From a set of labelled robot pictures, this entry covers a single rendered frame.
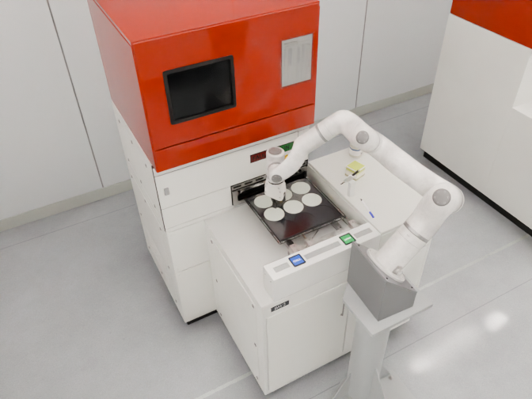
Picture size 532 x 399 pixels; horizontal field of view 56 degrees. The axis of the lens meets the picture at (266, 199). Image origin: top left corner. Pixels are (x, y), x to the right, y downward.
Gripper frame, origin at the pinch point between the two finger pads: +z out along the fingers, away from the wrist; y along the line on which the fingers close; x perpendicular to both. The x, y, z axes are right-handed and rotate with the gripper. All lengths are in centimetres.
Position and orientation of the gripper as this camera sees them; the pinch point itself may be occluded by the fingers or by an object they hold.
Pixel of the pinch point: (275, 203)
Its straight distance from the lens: 248.1
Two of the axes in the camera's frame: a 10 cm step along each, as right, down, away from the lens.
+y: 8.3, 3.5, -4.4
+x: 5.6, -5.5, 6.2
